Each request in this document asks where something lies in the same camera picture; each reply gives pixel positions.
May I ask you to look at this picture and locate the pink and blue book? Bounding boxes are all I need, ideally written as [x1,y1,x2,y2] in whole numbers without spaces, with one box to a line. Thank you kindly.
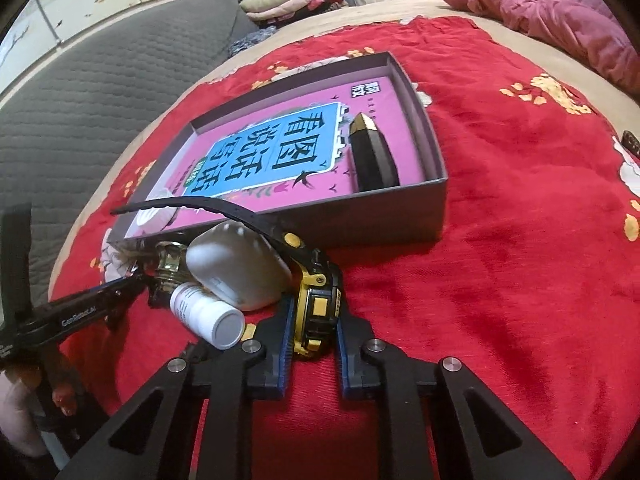
[124,75,426,239]

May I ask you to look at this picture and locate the beige bed sheet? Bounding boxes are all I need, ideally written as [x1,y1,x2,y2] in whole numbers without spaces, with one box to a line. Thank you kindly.
[46,0,640,286]

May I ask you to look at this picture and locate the white plastic jar lid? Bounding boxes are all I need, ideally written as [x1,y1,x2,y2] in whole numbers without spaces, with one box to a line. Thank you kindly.
[134,188,177,233]

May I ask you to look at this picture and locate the stack of folded clothes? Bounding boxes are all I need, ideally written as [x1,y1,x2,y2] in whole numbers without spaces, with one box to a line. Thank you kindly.
[240,0,358,28]

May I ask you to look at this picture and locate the red floral blanket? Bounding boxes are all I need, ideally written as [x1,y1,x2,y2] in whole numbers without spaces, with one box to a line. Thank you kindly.
[53,16,639,479]

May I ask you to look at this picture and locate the grey quilted sofa back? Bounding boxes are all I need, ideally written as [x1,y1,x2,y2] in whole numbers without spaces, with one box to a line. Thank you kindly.
[1,0,256,304]

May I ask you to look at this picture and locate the white oval case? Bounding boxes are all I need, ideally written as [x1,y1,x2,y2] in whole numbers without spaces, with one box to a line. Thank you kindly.
[186,220,292,312]

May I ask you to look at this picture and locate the yellow black wrist watch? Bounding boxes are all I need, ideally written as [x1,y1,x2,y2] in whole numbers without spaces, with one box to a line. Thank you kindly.
[111,196,343,358]

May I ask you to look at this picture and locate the blue patterned cloth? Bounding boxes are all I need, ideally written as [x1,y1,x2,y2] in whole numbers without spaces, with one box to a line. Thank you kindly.
[228,26,278,58]

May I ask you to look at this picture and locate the white pill bottle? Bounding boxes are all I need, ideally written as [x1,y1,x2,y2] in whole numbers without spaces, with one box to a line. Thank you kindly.
[169,283,245,350]

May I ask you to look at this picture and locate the person's left hand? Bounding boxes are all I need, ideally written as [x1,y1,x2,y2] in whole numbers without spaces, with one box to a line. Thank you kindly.
[1,348,78,458]

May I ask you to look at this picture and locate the grey shallow cardboard box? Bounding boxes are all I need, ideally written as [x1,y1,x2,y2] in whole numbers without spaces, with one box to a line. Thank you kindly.
[105,51,449,256]

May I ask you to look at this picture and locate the pink quilted comforter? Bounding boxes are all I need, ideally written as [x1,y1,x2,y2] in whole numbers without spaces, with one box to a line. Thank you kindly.
[444,0,639,98]

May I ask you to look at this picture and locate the brass metal knob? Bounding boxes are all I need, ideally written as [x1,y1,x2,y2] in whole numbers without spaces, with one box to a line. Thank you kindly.
[149,242,192,308]

